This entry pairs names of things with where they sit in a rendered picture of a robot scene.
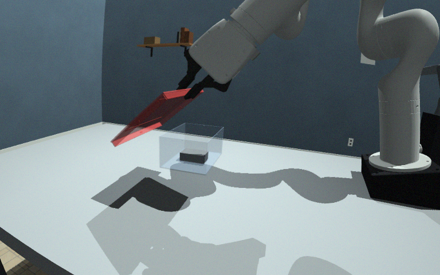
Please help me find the red lid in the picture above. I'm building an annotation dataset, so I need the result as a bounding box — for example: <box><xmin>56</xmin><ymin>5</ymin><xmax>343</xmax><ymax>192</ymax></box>
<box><xmin>111</xmin><ymin>88</ymin><xmax>204</xmax><ymax>147</ymax></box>

